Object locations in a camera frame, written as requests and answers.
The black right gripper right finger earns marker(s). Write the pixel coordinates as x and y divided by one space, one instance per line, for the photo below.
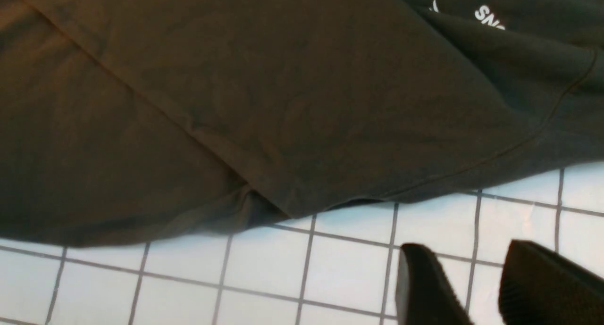
540 287

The gray long-sleeve top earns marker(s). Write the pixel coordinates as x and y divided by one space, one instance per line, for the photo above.
129 121

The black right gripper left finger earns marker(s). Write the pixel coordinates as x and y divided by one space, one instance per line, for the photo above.
423 294

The white grid table mat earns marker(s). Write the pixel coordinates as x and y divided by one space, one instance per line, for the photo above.
337 268

